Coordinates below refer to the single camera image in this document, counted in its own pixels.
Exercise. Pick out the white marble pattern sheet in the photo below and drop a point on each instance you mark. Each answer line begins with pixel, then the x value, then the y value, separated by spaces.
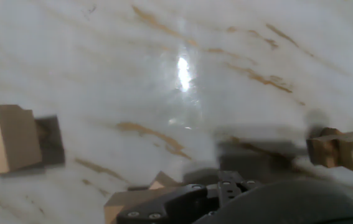
pixel 132 77

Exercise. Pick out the medium wooden cube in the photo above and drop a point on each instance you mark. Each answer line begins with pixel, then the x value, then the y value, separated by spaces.
pixel 162 182
pixel 126 202

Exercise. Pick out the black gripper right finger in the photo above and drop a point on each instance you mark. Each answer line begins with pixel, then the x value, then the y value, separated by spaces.
pixel 252 184

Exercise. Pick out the large wooden cube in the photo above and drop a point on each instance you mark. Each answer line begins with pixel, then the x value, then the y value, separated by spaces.
pixel 14 137

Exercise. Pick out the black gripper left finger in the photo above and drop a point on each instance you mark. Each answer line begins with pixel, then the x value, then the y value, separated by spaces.
pixel 176 205

